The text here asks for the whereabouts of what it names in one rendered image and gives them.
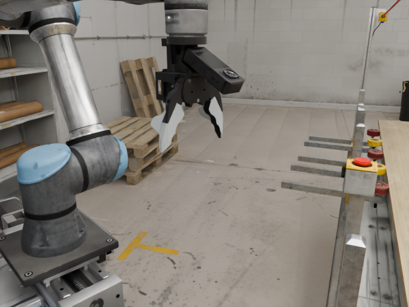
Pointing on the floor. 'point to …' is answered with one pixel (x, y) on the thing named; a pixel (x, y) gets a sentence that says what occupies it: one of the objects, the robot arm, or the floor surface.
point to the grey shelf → (30, 85)
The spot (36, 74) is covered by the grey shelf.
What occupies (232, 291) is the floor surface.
